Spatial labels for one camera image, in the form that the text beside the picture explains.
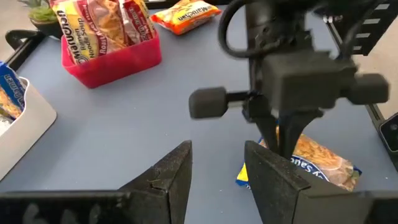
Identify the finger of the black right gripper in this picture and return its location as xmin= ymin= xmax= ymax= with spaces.
xmin=253 ymin=114 xmax=279 ymax=153
xmin=278 ymin=109 xmax=324 ymax=159

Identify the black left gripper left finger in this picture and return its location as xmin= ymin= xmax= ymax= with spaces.
xmin=118 ymin=140 xmax=193 ymax=224

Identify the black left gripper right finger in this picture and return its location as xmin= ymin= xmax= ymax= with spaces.
xmin=244 ymin=140 xmax=355 ymax=224

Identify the blue soy sauce noodle pack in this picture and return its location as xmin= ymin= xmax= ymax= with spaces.
xmin=0 ymin=60 xmax=26 ymax=134
xmin=235 ymin=126 xmax=363 ymax=192

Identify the red beef noodle pack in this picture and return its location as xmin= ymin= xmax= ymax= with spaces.
xmin=119 ymin=0 xmax=156 ymax=46
xmin=51 ymin=0 xmax=125 ymax=65

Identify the orange chicken noodle pack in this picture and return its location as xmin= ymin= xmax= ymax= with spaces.
xmin=150 ymin=0 xmax=222 ymax=35

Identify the pink plastic bin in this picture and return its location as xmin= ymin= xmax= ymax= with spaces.
xmin=61 ymin=29 xmax=162 ymax=90

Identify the white plastic bin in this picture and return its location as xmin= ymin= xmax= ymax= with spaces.
xmin=0 ymin=76 xmax=58 ymax=181

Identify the spiky green potted plant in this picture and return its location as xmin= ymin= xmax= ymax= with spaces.
xmin=17 ymin=0 xmax=63 ymax=40

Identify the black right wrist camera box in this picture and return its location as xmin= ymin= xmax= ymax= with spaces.
xmin=262 ymin=50 xmax=358 ymax=110

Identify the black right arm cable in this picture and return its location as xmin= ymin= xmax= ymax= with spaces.
xmin=217 ymin=0 xmax=282 ymax=59

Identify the black table-level camera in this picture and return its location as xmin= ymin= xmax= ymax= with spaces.
xmin=378 ymin=112 xmax=398 ymax=154

